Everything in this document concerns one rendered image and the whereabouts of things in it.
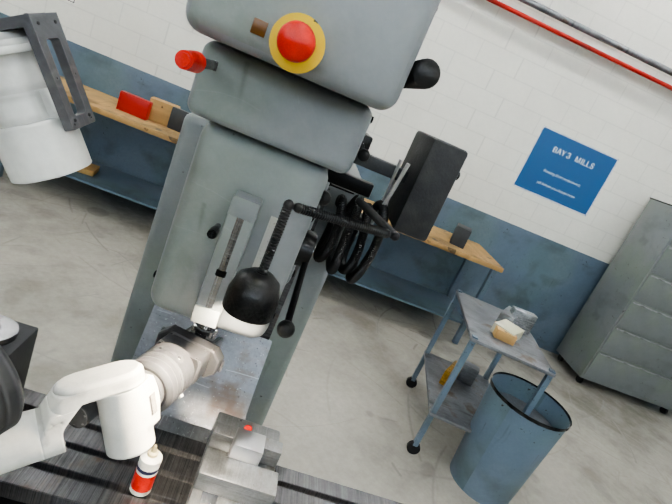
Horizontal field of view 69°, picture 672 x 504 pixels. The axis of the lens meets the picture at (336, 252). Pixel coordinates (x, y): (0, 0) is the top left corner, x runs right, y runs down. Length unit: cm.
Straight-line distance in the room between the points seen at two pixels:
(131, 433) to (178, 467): 42
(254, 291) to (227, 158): 21
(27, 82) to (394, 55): 36
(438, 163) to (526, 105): 438
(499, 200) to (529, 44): 152
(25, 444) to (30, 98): 43
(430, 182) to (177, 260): 54
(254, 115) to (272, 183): 11
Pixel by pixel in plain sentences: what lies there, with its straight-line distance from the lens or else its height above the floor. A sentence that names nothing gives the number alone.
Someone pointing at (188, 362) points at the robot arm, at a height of 127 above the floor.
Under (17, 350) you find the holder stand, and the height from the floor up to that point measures 110.
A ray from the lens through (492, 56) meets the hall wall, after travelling 527.
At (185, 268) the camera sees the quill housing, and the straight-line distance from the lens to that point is 79.
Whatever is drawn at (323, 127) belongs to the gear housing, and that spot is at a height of 168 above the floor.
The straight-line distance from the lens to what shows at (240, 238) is 72.
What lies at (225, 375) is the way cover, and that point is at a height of 97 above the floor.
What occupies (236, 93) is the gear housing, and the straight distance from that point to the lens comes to 69.
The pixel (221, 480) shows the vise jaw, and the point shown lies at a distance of 101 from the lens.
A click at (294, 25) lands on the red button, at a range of 54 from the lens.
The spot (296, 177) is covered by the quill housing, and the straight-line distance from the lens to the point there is 73.
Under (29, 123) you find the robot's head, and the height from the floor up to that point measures 162.
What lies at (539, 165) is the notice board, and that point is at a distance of 554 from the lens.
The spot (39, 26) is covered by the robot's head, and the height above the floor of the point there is 169.
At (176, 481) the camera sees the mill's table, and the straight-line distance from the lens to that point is 114.
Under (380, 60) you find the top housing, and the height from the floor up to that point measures 178.
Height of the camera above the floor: 173
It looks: 17 degrees down
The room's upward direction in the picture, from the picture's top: 23 degrees clockwise
